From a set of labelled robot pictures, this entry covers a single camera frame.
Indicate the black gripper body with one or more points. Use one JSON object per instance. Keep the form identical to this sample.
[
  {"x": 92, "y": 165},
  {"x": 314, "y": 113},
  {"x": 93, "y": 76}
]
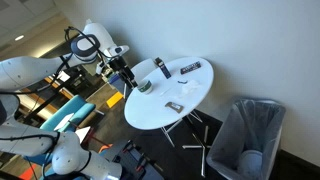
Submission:
[{"x": 118, "y": 65}]

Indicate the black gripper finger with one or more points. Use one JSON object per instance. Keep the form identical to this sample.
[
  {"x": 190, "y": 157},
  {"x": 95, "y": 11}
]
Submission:
[
  {"x": 133, "y": 78},
  {"x": 128, "y": 80}
]

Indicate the white plastic spoon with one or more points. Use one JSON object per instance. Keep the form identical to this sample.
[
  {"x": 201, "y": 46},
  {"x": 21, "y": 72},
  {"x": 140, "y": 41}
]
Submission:
[{"x": 168, "y": 91}]

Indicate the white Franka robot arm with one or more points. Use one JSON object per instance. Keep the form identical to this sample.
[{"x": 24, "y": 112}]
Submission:
[{"x": 26, "y": 70}]

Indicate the white green soup mug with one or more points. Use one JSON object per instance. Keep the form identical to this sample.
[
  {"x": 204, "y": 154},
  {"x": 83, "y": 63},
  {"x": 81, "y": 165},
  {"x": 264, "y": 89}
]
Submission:
[{"x": 145, "y": 87}]

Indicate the yellow floor object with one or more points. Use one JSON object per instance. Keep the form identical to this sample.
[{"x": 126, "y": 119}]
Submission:
[{"x": 115, "y": 99}]

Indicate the blue pasta box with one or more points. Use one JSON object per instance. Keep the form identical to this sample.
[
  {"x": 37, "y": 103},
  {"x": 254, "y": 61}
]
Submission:
[{"x": 163, "y": 68}]

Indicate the small grey flat object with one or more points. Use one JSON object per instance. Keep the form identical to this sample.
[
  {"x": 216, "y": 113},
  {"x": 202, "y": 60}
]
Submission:
[{"x": 174, "y": 107}]

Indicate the white crumpled cloth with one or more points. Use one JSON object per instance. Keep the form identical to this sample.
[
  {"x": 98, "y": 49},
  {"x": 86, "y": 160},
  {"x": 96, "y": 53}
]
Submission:
[{"x": 191, "y": 86}]

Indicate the teal blue chair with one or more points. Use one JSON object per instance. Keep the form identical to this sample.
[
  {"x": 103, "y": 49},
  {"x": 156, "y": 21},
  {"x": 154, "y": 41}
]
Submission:
[{"x": 75, "y": 108}]

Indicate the dark robot mounting cart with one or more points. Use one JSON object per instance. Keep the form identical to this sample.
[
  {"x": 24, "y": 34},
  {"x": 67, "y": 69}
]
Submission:
[{"x": 133, "y": 163}]

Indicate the metal table legs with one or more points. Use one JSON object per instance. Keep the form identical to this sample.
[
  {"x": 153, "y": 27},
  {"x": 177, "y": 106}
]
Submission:
[{"x": 202, "y": 146}]

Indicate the ceiling light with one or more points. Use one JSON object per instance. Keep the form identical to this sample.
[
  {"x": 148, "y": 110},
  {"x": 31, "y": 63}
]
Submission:
[{"x": 19, "y": 37}]

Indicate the grey trash bin with liner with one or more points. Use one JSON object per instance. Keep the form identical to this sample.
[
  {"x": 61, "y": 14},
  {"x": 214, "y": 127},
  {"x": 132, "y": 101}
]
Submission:
[{"x": 266, "y": 133}]

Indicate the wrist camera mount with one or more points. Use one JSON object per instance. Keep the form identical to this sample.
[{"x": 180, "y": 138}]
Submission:
[{"x": 103, "y": 68}]

